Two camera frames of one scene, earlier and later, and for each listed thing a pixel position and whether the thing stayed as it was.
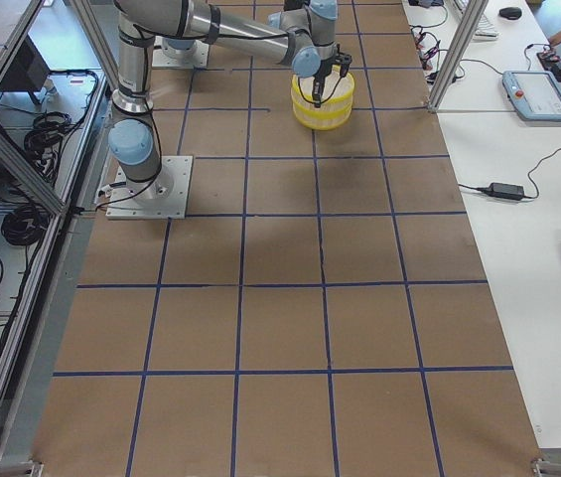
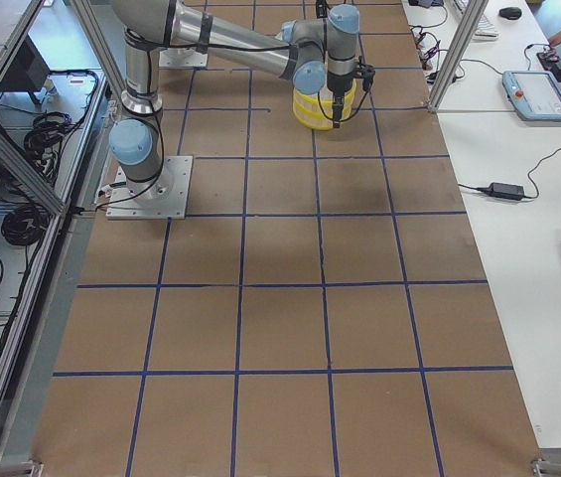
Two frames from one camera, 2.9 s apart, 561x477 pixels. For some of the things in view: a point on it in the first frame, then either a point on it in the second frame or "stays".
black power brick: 506,191 stays
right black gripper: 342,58 to 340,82
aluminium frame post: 469,26 stays
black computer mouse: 510,12 stays
